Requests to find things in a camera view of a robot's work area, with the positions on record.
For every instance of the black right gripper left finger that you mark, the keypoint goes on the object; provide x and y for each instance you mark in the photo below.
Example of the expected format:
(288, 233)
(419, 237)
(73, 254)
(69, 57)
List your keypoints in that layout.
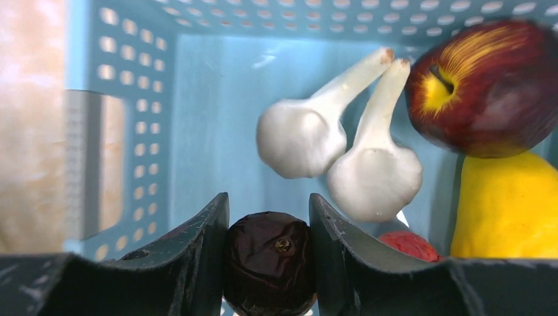
(177, 274)

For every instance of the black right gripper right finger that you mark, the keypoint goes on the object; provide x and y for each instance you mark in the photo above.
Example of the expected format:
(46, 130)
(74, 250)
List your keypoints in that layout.
(359, 275)

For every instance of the red orange peach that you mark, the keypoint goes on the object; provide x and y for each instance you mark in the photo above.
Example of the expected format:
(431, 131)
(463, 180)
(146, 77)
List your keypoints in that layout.
(411, 244)

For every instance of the dark brown dried fruit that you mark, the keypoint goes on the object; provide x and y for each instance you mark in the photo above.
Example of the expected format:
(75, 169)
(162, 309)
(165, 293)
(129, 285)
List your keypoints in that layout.
(268, 265)

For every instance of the yellow lemon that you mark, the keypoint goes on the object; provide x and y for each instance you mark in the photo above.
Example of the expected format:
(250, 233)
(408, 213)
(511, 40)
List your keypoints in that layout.
(507, 208)

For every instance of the dark red apple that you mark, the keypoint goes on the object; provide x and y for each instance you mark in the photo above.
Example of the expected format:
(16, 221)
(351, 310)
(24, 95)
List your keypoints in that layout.
(488, 92)

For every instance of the light blue plastic basket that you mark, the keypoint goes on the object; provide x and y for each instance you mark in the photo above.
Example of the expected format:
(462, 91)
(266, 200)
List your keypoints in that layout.
(163, 99)

